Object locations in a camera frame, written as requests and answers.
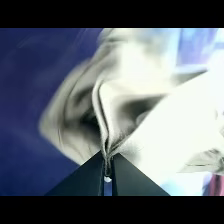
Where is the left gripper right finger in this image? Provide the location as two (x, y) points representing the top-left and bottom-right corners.
(111, 152), (171, 197)

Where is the red garment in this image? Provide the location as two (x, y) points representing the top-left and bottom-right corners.
(202, 173), (224, 197)

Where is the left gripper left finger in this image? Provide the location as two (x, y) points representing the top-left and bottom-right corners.
(44, 150), (105, 197)

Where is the brown garment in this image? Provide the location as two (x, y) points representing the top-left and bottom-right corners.
(38, 28), (224, 197)

